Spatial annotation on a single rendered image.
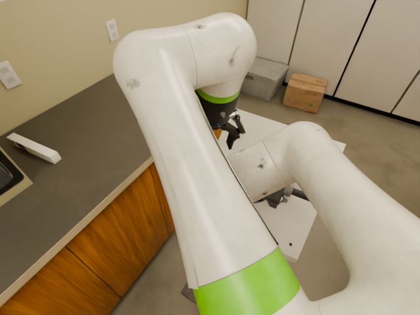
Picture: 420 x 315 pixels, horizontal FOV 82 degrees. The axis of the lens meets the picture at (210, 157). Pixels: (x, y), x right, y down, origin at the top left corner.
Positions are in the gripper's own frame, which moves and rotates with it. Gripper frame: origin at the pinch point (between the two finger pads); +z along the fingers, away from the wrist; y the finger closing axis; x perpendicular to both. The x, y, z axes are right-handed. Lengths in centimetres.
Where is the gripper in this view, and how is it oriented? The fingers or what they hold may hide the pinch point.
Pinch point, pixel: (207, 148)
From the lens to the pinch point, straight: 71.9
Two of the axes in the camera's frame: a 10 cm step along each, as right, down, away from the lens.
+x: 2.7, 8.7, -4.1
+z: -0.9, 4.5, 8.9
